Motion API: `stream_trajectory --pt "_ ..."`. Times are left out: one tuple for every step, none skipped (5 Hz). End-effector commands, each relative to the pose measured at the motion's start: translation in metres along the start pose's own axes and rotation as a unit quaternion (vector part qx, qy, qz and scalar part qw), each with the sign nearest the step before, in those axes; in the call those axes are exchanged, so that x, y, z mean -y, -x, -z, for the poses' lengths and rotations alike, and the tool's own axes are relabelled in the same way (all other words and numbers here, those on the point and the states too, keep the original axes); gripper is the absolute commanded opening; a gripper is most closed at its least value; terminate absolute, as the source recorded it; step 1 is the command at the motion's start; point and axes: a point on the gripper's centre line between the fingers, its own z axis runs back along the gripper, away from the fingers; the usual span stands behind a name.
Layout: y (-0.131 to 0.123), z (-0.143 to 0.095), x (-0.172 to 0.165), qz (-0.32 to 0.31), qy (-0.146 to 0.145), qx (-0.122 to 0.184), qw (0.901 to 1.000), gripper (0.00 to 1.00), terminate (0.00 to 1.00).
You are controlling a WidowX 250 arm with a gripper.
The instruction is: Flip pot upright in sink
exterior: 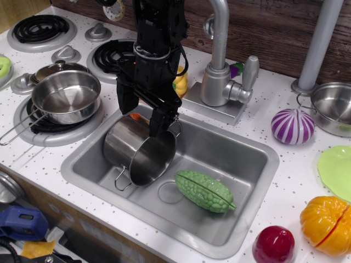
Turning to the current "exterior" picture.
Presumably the back left stove burner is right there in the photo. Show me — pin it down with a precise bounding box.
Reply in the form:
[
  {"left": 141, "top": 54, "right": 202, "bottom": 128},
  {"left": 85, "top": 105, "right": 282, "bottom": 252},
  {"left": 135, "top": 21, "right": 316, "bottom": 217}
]
[{"left": 7, "top": 15, "right": 77, "bottom": 53}]

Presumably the orange toy pumpkin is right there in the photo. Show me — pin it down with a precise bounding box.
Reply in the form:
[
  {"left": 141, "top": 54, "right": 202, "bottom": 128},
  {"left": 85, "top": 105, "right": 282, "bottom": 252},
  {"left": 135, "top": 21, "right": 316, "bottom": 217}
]
[{"left": 300, "top": 196, "right": 350, "bottom": 256}]

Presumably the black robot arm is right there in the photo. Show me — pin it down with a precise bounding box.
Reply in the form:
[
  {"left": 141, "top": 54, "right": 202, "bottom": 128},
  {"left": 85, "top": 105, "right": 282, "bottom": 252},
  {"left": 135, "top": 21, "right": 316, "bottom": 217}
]
[{"left": 117, "top": 1, "right": 189, "bottom": 137}]

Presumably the red toy apple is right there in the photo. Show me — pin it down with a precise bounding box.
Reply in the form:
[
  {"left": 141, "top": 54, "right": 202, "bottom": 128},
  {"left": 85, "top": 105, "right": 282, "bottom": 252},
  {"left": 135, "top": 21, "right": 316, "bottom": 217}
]
[{"left": 252, "top": 226, "right": 295, "bottom": 262}]

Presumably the silver stove knob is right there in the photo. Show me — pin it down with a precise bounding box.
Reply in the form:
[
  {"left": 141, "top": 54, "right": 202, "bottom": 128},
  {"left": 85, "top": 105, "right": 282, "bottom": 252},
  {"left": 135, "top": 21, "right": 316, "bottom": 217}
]
[
  {"left": 51, "top": 45, "right": 81, "bottom": 62},
  {"left": 84, "top": 23, "right": 112, "bottom": 43},
  {"left": 10, "top": 73, "right": 36, "bottom": 95}
]

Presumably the steel saucepan with handle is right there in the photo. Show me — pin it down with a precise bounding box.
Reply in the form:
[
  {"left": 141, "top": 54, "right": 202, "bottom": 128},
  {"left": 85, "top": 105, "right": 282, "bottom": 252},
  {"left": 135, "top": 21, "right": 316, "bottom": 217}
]
[{"left": 1, "top": 70, "right": 103, "bottom": 146}]

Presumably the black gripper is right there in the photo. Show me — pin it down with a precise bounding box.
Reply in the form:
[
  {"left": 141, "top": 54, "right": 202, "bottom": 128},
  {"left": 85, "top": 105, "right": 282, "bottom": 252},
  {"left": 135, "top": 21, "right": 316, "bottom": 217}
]
[{"left": 117, "top": 48, "right": 182, "bottom": 137}]

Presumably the front left stove burner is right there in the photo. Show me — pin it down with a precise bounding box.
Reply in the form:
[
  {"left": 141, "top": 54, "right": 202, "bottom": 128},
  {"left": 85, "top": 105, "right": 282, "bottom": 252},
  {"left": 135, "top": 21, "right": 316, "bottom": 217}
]
[{"left": 13, "top": 98, "right": 104, "bottom": 147}]

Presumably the silver toy faucet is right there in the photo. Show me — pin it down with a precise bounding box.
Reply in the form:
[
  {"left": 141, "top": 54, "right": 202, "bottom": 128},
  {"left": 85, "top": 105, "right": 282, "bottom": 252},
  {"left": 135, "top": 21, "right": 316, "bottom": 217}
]
[{"left": 182, "top": 1, "right": 259, "bottom": 125}]

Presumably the silver stove knob left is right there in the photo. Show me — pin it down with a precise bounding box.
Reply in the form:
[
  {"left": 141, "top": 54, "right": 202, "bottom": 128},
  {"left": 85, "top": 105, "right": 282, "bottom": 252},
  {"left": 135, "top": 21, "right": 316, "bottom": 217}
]
[{"left": 10, "top": 73, "right": 36, "bottom": 95}]

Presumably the yellow toy pepper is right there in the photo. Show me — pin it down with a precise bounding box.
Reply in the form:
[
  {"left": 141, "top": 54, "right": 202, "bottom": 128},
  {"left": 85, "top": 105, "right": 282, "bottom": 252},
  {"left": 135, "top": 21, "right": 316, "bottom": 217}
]
[{"left": 172, "top": 73, "right": 188, "bottom": 98}]

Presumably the purple striped toy onion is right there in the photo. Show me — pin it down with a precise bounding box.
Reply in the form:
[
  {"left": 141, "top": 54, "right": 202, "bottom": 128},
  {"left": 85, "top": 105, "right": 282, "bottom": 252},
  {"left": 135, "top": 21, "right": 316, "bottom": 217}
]
[{"left": 271, "top": 108, "right": 315, "bottom": 145}]

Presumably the silver stove knob back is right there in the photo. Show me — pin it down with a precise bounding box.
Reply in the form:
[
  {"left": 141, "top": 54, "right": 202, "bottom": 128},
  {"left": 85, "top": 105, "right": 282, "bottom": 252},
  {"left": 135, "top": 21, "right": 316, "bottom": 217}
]
[{"left": 84, "top": 23, "right": 112, "bottom": 43}]

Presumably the grey vertical pole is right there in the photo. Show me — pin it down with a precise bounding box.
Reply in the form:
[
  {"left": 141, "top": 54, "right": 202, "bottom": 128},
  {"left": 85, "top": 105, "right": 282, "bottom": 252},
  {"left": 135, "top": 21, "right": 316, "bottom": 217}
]
[{"left": 291, "top": 0, "right": 344, "bottom": 96}]

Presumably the silver oven knob front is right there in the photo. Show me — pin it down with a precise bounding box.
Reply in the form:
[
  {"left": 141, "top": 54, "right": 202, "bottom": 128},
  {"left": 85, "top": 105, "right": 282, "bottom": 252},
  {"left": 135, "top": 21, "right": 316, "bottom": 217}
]
[{"left": 0, "top": 171, "right": 25, "bottom": 204}]

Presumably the small steel lidded pot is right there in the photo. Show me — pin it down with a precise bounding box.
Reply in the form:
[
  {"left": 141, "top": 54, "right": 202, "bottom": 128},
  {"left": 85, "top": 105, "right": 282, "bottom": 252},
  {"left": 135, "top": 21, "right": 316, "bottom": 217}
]
[{"left": 30, "top": 60, "right": 90, "bottom": 84}]

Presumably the light green toy plate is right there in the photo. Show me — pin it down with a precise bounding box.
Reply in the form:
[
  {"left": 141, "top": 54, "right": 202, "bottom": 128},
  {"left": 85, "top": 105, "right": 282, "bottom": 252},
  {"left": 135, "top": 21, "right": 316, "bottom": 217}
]
[{"left": 317, "top": 146, "right": 350, "bottom": 203}]

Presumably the green bitter melon toy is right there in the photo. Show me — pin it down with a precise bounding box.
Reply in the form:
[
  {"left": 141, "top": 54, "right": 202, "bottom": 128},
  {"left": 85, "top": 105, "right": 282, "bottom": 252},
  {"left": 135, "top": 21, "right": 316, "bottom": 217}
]
[{"left": 174, "top": 170, "right": 236, "bottom": 213}]

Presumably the grey metal sink basin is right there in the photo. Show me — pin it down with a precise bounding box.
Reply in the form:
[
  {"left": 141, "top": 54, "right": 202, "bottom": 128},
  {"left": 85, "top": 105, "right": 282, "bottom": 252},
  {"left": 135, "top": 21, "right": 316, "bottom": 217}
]
[{"left": 60, "top": 101, "right": 280, "bottom": 260}]

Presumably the white round hanging utensil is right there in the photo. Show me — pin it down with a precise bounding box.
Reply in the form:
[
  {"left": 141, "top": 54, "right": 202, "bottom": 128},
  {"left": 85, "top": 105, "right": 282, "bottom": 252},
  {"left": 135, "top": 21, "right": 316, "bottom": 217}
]
[{"left": 103, "top": 0, "right": 126, "bottom": 22}]

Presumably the green toy at left edge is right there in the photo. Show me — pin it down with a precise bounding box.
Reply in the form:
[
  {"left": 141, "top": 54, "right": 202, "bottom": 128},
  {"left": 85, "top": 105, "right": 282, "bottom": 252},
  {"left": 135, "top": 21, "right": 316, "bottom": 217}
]
[{"left": 0, "top": 54, "right": 14, "bottom": 88}]

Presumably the back right stove burner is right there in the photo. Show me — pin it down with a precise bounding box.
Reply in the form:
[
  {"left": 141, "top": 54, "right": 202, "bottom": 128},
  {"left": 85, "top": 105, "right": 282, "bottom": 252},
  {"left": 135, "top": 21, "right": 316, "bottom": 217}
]
[{"left": 87, "top": 39, "right": 134, "bottom": 84}]

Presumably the blue clamp tool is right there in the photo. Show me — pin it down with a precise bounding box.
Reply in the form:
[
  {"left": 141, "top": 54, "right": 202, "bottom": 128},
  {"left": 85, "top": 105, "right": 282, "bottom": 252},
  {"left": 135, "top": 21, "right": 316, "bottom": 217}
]
[{"left": 1, "top": 206, "right": 49, "bottom": 241}]

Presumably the orange toy behind pot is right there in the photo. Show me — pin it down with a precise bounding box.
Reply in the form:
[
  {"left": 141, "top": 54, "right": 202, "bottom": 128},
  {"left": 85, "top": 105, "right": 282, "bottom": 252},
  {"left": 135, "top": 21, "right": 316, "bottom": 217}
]
[{"left": 129, "top": 113, "right": 141, "bottom": 121}]

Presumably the silver stove knob middle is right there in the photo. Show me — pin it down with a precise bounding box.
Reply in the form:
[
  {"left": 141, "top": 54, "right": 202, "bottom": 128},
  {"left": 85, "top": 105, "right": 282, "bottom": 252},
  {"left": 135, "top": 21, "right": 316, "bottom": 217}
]
[{"left": 51, "top": 45, "right": 81, "bottom": 62}]

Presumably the stove burner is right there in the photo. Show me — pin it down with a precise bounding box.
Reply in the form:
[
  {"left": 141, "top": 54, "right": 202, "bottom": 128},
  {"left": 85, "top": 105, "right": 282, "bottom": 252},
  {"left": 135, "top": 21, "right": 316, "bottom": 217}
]
[
  {"left": 13, "top": 98, "right": 104, "bottom": 147},
  {"left": 7, "top": 15, "right": 77, "bottom": 53},
  {"left": 87, "top": 39, "right": 134, "bottom": 84}
]

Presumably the yellow tape piece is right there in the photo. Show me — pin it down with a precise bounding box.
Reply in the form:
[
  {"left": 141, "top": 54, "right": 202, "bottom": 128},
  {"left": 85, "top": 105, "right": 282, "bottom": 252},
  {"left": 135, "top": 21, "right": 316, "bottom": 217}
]
[{"left": 20, "top": 241, "right": 56, "bottom": 259}]

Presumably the purple toy eggplant piece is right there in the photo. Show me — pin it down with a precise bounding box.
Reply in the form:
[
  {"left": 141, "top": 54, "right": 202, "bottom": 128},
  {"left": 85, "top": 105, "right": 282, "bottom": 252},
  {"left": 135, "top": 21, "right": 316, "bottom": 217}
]
[{"left": 229, "top": 62, "right": 244, "bottom": 78}]

